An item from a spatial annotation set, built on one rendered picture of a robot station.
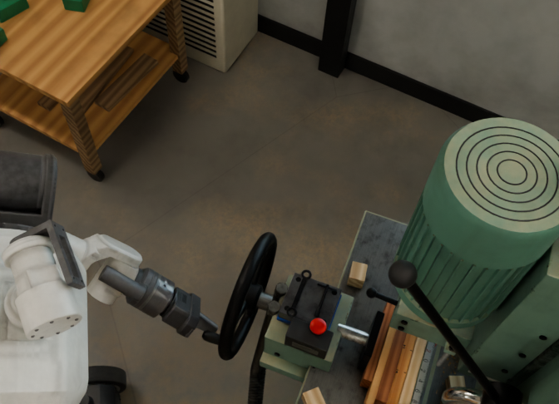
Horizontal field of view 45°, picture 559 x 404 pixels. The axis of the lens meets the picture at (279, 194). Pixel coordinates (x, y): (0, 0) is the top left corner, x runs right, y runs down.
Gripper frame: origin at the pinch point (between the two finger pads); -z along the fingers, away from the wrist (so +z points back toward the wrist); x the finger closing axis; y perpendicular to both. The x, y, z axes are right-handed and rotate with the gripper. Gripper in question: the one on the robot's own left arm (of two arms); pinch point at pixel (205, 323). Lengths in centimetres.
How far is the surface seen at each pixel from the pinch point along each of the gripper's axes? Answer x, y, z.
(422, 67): -131, 74, -51
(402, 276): 60, 52, 7
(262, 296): 4.4, 15.1, -4.4
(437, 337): 31, 38, -24
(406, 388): 31.4, 26.8, -26.4
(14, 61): -91, -4, 72
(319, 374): 24.4, 16.7, -15.4
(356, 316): 15.4, 27.1, -18.1
